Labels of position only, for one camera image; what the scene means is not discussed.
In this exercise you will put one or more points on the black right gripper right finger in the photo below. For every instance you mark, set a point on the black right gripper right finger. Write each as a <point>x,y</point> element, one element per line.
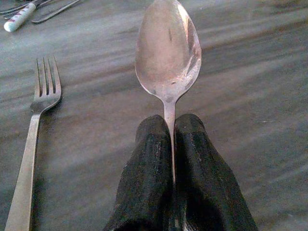
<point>204,173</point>

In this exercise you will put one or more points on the large silver metal spoon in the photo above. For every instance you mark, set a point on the large silver metal spoon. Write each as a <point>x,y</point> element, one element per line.
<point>168,53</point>

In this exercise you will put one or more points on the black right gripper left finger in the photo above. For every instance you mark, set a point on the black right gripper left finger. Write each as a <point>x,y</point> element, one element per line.
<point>144,173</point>

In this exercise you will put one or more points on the silver metal fork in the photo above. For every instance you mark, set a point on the silver metal fork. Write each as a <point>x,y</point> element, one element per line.
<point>38,115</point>

